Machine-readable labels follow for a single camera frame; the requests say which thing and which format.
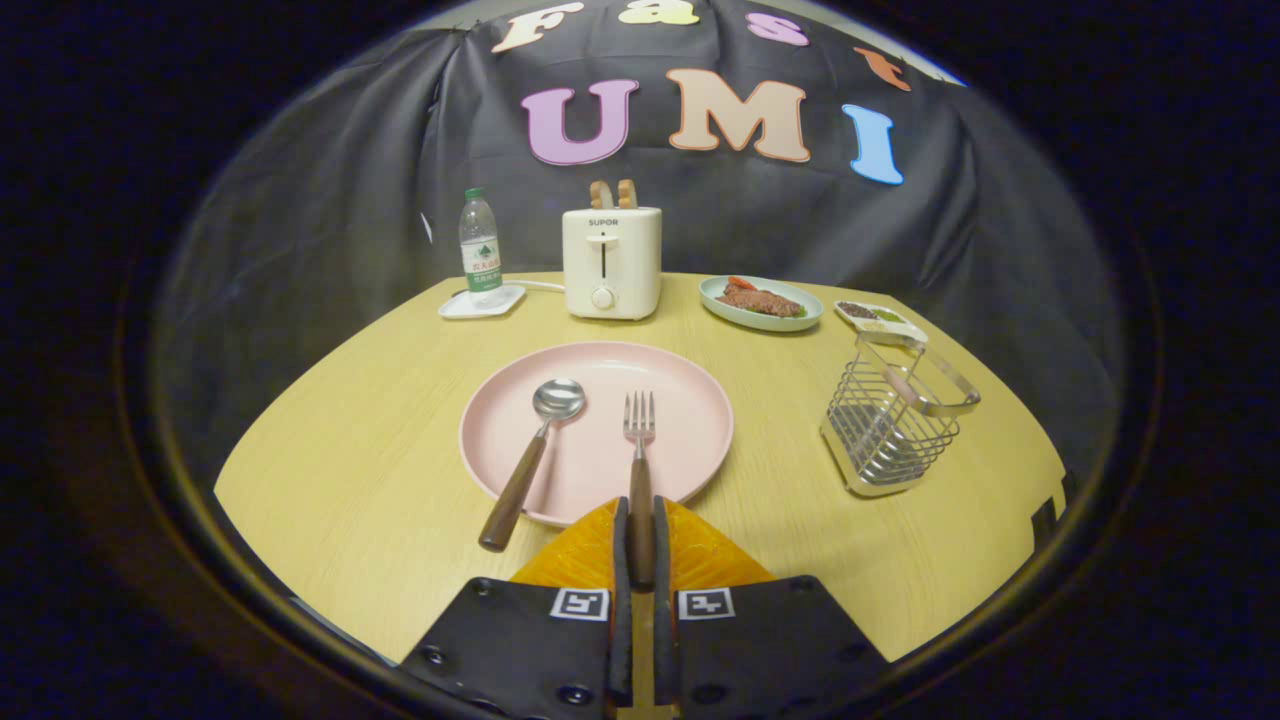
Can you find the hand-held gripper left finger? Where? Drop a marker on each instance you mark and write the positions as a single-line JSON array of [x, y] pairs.
[[621, 560]]

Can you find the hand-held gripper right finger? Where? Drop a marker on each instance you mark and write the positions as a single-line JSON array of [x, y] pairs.
[[662, 560]]

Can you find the pink round plate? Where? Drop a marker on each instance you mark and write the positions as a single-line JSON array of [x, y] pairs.
[[595, 465]]

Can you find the pale green food plate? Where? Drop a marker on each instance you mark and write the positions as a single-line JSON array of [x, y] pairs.
[[750, 318]]

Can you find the brown steak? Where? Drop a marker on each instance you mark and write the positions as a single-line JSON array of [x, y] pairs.
[[760, 300]]

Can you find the red tomato slice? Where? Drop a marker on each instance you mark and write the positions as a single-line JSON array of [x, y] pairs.
[[740, 283]]

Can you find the cream toaster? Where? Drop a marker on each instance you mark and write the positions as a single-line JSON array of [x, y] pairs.
[[630, 260]]

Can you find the white square coaster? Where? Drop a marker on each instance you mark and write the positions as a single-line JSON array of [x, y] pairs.
[[460, 306]]

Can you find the white divided seasoning dish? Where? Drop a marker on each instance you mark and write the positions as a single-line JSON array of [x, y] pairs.
[[895, 326]]

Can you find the clear plastic water bottle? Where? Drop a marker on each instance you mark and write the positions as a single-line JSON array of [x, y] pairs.
[[481, 250]]

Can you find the black table clamp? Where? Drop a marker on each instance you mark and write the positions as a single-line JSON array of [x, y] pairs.
[[1045, 522], [1068, 486]]

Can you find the black backdrop cloth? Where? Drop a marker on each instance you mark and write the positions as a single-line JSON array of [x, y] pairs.
[[330, 200]]

